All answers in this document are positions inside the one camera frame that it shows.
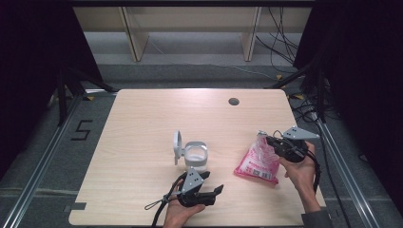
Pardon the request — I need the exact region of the black metal stand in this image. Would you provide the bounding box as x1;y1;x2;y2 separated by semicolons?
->
265;58;328;124
56;66;119;127

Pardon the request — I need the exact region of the person's right hand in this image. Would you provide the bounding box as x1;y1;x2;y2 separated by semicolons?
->
278;142;317;194

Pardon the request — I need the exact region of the black curtain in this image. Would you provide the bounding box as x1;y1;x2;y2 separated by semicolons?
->
294;0;403;207
0;0;104;180

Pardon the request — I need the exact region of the person's left hand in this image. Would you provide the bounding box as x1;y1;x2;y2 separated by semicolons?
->
163;198;206;228

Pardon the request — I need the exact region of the grey left gripper lanyard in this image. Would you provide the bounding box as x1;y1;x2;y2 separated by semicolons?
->
144;197;170;211

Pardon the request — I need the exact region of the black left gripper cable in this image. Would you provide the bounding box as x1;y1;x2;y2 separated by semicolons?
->
151;171;188;228

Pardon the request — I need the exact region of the black tape floor mark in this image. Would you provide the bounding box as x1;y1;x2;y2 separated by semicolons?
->
69;119;94;142

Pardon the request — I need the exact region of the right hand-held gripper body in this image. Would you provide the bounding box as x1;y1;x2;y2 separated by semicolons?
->
271;125;321;164

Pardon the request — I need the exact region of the white floor cable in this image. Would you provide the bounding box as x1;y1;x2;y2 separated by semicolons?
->
186;61;277;81

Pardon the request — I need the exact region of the bundle of black cables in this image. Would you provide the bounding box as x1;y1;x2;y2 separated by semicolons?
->
255;7;300;74

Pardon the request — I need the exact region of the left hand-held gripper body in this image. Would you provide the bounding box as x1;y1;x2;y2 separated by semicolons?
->
175;166;217;208

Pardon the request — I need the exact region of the light wooden furniture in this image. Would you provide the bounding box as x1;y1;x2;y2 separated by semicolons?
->
72;6;313;63

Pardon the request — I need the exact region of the tangle of black floor cables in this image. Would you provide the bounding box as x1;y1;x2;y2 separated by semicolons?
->
289;91;336;127

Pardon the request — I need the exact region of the pink and white plastic bag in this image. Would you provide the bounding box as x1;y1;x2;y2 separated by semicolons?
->
233;130;281;185

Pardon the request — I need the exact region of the metal floor rail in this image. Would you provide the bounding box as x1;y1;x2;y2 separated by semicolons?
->
0;94;84;228
317;119;383;228

